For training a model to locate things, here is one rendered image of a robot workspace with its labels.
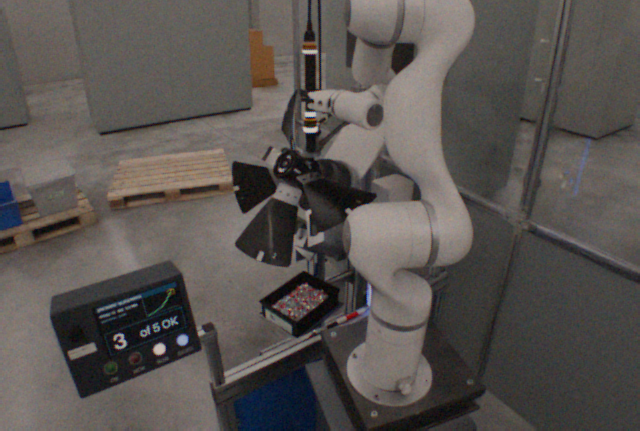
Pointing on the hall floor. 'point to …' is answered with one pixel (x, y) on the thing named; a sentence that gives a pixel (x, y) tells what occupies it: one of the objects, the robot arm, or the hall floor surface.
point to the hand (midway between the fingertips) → (310, 94)
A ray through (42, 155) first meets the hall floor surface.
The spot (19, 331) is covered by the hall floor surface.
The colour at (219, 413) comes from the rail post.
